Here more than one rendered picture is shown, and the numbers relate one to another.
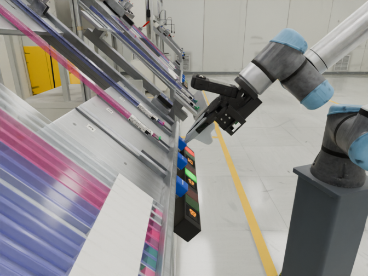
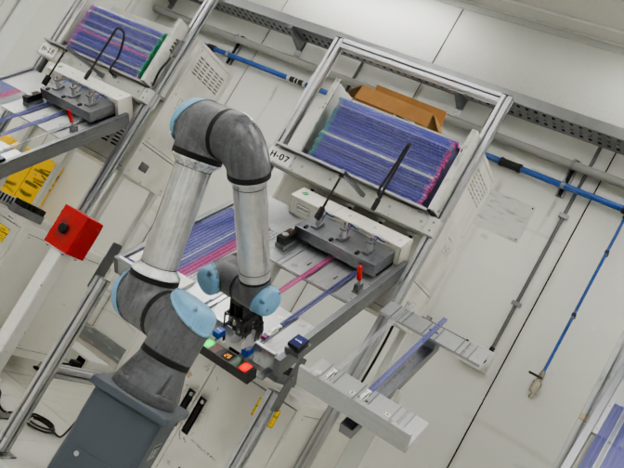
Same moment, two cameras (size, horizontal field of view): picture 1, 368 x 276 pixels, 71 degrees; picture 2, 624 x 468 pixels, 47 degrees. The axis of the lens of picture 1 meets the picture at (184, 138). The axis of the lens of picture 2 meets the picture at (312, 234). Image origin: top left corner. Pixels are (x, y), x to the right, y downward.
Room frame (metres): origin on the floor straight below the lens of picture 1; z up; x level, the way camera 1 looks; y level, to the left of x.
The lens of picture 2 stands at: (1.60, -1.83, 0.88)
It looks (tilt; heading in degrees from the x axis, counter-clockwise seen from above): 5 degrees up; 118
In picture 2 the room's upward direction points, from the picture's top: 30 degrees clockwise
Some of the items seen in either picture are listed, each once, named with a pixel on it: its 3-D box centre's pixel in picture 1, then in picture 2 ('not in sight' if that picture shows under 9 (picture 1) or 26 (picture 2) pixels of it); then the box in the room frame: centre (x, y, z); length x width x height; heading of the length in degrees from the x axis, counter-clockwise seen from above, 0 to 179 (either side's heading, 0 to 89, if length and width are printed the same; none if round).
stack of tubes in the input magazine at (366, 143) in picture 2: not in sight; (383, 153); (0.45, 0.54, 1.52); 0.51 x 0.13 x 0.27; 0
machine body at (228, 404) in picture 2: not in sight; (221, 437); (0.39, 0.66, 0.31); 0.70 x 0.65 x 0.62; 0
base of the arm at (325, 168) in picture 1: (339, 161); (155, 373); (0.73, -0.49, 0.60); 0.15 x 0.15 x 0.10
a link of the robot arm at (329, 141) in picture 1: (349, 126); (181, 325); (0.73, -0.49, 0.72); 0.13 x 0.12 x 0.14; 171
